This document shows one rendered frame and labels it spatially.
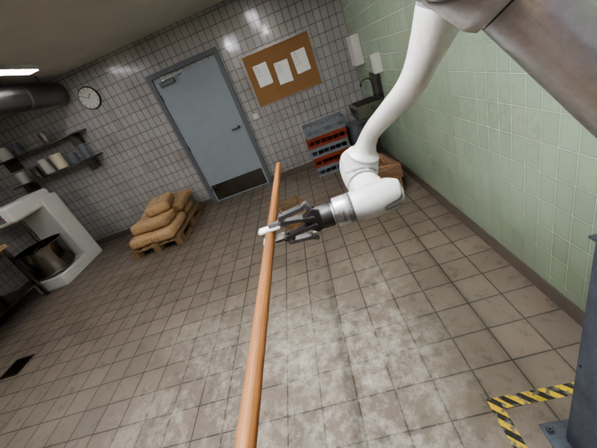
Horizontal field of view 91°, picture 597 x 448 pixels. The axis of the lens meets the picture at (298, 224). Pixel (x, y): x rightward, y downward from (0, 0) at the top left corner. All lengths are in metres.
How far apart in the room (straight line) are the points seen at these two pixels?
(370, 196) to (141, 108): 4.84
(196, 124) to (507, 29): 4.85
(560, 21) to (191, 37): 4.82
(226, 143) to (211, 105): 0.61
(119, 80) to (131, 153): 1.09
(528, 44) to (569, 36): 0.04
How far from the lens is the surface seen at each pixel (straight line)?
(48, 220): 6.03
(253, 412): 0.51
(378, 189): 0.86
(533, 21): 0.52
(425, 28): 0.70
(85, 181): 6.26
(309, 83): 4.93
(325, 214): 0.86
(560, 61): 0.53
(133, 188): 5.91
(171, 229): 4.46
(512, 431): 1.76
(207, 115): 5.09
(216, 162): 5.24
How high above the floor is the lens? 1.59
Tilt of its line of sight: 27 degrees down
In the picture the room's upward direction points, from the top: 23 degrees counter-clockwise
